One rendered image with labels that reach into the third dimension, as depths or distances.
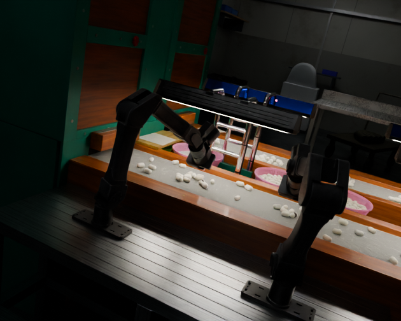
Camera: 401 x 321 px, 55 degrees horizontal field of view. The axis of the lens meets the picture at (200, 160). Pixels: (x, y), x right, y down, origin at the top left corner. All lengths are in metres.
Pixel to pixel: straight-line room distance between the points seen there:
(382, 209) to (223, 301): 1.13
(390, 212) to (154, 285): 1.27
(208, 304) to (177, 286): 0.10
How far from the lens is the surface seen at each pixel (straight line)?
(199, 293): 1.08
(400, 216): 2.02
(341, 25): 8.73
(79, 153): 1.61
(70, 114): 1.51
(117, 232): 1.26
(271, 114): 1.50
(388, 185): 2.34
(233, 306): 1.07
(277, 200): 1.63
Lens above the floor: 1.31
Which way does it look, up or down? 17 degrees down
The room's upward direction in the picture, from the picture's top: 12 degrees clockwise
